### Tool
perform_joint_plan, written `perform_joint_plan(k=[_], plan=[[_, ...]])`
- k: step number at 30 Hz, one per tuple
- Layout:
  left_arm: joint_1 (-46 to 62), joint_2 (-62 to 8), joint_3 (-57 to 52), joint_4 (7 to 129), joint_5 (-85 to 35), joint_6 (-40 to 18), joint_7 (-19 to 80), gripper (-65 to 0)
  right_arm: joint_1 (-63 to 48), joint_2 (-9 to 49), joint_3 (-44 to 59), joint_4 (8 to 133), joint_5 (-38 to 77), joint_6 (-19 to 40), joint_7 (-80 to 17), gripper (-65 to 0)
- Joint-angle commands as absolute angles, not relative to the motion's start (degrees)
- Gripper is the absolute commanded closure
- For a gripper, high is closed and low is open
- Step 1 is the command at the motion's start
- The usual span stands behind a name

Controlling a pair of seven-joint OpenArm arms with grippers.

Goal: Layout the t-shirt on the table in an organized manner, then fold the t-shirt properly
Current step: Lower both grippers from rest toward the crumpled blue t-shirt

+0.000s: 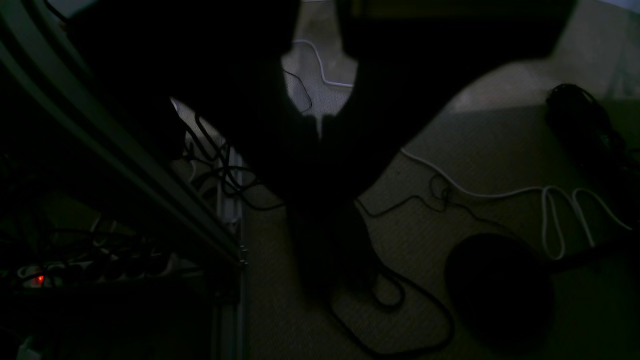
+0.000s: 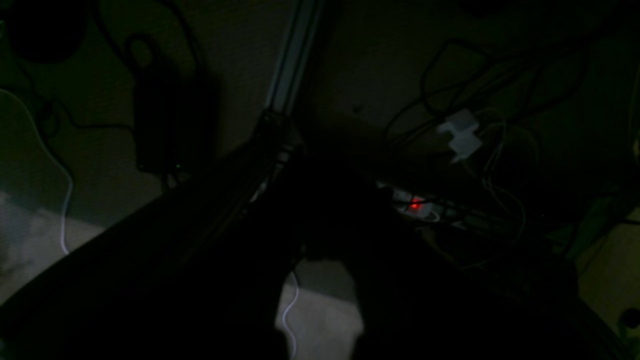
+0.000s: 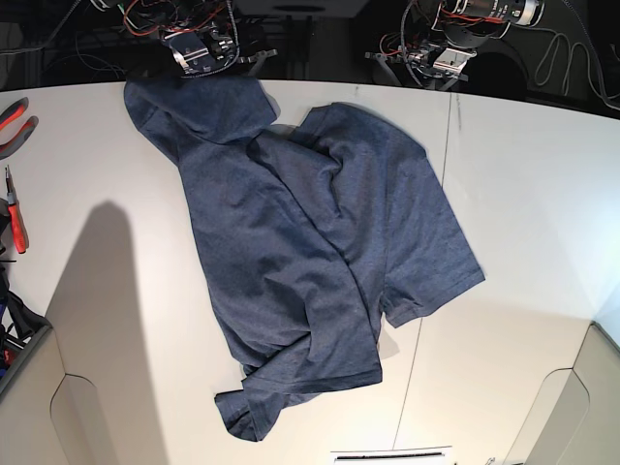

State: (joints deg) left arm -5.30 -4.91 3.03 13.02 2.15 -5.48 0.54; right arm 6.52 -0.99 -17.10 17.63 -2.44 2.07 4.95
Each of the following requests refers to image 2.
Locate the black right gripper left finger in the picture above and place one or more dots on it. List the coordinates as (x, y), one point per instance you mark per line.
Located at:
(194, 275)

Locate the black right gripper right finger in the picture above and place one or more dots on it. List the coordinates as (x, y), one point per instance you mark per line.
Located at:
(416, 304)

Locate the white power adapter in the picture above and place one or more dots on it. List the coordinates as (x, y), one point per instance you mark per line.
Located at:
(462, 126)

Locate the black power brick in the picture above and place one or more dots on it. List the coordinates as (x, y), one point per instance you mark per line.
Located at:
(155, 104)

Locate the white power strip red switch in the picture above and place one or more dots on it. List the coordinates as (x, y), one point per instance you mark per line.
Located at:
(423, 208)

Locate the aluminium frame profile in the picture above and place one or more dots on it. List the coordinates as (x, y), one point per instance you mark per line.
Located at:
(297, 45)

